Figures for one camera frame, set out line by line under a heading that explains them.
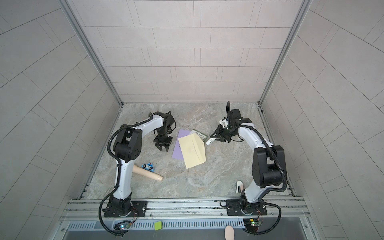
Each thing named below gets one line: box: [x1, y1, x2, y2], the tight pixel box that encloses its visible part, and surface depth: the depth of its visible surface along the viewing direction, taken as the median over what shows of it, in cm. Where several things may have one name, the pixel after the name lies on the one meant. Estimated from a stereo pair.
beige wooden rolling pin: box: [132, 164, 164, 182], surface depth 82 cm
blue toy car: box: [141, 162, 155, 173], surface depth 84 cm
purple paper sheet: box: [172, 129, 192, 161], surface depth 94 cm
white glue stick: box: [206, 138, 216, 146], surface depth 84 cm
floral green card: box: [190, 129, 209, 143], surface depth 99 cm
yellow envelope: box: [178, 132, 206, 169], surface depth 93 cm
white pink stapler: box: [236, 180, 244, 194], surface depth 78 cm
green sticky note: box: [154, 221, 163, 231], surface depth 67 cm
